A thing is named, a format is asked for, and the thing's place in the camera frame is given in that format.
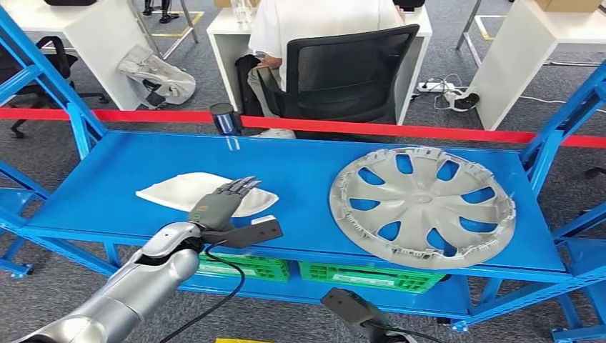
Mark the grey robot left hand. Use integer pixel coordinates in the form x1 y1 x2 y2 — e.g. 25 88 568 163
188 176 263 234

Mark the white curved plastic part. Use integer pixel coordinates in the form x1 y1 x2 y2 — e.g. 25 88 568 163
136 171 280 219

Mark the blue metal shelf rack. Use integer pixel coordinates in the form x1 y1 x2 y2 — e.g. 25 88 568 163
551 237 606 343
0 187 36 279
0 4 606 332

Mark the red barrier belt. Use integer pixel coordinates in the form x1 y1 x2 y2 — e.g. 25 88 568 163
0 107 214 125
240 116 606 150

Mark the black backpack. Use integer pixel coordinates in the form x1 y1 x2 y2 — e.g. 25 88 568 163
235 54 264 117

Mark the grey backpack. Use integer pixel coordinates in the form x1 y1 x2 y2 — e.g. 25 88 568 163
117 44 197 111

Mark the black mesh office chair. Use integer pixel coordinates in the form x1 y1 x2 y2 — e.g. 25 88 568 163
257 24 421 125

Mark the clear plastic bottle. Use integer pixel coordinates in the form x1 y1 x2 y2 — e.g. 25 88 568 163
232 0 254 24

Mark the silver wheel hubcap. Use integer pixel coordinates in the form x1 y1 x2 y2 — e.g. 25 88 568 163
329 146 517 271

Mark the white power strip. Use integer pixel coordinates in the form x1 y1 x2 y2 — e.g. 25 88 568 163
416 81 455 94

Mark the black power adapter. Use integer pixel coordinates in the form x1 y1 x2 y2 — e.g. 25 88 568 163
444 89 480 113

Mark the black desk item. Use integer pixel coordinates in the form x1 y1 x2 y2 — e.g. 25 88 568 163
392 0 427 13

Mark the cardboard box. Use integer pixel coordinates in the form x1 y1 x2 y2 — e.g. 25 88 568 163
535 0 605 13

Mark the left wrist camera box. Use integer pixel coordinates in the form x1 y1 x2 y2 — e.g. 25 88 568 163
201 215 284 249

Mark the black cable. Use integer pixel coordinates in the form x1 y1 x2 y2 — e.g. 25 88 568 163
158 246 246 343

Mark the dark stanchion post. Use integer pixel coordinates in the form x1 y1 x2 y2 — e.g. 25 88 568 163
209 102 243 137

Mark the steel table frame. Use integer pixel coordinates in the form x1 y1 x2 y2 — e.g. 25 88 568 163
130 0 200 58
455 0 606 67

